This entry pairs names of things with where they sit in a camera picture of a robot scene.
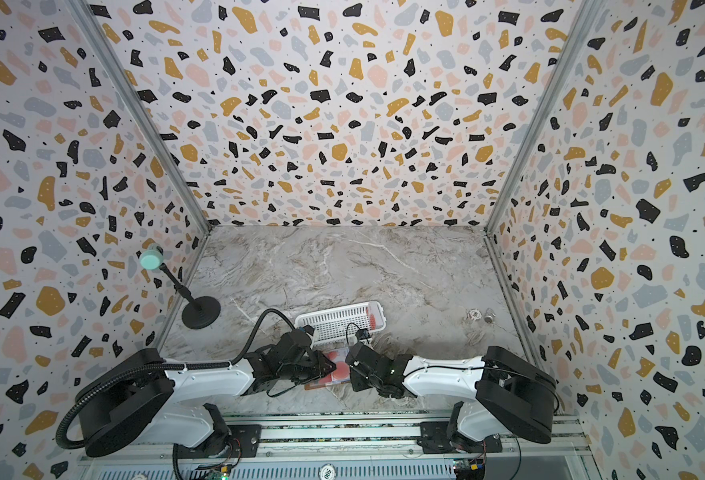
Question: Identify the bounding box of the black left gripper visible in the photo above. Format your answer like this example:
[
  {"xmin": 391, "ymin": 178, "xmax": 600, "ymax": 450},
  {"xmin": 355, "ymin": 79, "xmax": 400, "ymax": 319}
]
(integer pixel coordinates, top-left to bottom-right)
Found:
[{"xmin": 282, "ymin": 349, "xmax": 342, "ymax": 384}]

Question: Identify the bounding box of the red white credit card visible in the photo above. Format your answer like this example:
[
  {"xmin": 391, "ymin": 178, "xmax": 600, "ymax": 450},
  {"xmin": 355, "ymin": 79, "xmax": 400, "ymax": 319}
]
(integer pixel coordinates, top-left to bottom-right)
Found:
[
  {"xmin": 324, "ymin": 348, "xmax": 350, "ymax": 385},
  {"xmin": 366, "ymin": 304, "xmax": 386, "ymax": 332}
]

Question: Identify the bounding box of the brown leather card holder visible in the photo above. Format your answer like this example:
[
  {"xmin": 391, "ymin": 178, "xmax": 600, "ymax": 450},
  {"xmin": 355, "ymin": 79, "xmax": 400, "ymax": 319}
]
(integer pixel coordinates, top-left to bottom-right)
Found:
[{"xmin": 304, "ymin": 347, "xmax": 350, "ymax": 390}]

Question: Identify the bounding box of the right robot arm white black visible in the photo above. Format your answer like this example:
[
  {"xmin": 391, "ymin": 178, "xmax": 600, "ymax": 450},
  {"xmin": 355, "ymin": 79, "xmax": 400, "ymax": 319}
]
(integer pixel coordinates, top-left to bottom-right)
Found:
[{"xmin": 346, "ymin": 342, "xmax": 559, "ymax": 444}]

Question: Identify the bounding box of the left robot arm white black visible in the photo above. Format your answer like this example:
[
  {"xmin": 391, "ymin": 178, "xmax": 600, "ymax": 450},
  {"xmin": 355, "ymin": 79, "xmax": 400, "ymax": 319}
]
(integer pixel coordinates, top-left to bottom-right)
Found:
[{"xmin": 76, "ymin": 329, "xmax": 336, "ymax": 458}]

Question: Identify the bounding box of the white plastic slotted basket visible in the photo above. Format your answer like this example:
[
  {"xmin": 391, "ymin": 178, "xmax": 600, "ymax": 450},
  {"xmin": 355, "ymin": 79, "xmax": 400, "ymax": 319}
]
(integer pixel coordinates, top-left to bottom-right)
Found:
[{"xmin": 296, "ymin": 301, "xmax": 386, "ymax": 347}]

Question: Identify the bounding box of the black stand with green ball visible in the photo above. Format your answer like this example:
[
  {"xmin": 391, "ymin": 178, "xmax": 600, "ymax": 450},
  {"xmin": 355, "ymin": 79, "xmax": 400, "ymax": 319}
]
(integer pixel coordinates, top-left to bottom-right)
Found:
[{"xmin": 140, "ymin": 244, "xmax": 222, "ymax": 330}]

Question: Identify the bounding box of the black corrugated cable hose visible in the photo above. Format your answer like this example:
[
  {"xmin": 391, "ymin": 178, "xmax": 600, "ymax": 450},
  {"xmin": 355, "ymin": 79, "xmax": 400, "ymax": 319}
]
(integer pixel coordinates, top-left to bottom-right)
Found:
[{"xmin": 54, "ymin": 308, "xmax": 298, "ymax": 450}]

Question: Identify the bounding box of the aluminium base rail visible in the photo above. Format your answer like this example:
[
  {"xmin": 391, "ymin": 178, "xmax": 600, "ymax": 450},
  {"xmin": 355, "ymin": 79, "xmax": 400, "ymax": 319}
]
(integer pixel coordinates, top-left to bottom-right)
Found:
[{"xmin": 75, "ymin": 409, "xmax": 605, "ymax": 480}]

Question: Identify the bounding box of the aluminium corner post left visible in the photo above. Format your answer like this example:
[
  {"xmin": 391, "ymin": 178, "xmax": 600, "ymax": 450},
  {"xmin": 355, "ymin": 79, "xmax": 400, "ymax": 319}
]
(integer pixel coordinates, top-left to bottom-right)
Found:
[{"xmin": 64, "ymin": 1, "xmax": 212, "ymax": 237}]

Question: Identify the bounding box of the aluminium corner post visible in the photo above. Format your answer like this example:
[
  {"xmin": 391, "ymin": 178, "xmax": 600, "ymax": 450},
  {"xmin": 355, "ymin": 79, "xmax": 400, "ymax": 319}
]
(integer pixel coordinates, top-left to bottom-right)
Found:
[
  {"xmin": 484, "ymin": 0, "xmax": 605, "ymax": 237},
  {"xmin": 64, "ymin": 1, "xmax": 212, "ymax": 237}
]

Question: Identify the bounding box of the aluminium corner post right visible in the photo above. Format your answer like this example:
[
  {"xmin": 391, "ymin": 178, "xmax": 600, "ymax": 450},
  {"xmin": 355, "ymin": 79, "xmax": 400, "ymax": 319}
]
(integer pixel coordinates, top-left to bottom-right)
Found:
[{"xmin": 484, "ymin": 0, "xmax": 605, "ymax": 237}]

